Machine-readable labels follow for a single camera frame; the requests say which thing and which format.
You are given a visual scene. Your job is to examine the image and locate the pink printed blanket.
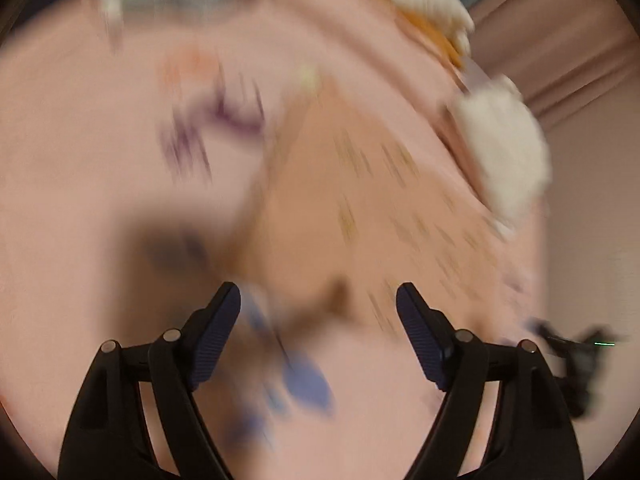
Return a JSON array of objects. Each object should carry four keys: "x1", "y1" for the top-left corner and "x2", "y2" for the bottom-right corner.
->
[{"x1": 0, "y1": 0, "x2": 551, "y2": 480}]

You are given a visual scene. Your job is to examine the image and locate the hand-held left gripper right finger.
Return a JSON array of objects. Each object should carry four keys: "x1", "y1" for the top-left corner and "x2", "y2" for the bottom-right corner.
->
[{"x1": 396, "y1": 281, "x2": 585, "y2": 480}]

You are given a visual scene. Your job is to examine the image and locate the orange printed baby shirt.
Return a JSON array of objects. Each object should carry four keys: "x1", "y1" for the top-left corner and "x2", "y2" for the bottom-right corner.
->
[{"x1": 250, "y1": 80, "x2": 506, "y2": 332}]

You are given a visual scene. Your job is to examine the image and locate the white folded garment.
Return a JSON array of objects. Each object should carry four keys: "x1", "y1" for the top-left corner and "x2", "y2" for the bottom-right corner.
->
[{"x1": 450, "y1": 77, "x2": 553, "y2": 227}]

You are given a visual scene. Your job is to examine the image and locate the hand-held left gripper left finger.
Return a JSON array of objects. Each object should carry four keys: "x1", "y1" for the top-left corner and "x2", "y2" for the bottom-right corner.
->
[{"x1": 57, "y1": 281, "x2": 242, "y2": 480}]

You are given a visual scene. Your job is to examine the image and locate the beige pink curtain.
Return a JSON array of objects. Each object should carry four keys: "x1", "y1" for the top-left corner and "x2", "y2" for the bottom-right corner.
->
[{"x1": 470, "y1": 0, "x2": 640, "y2": 132}]

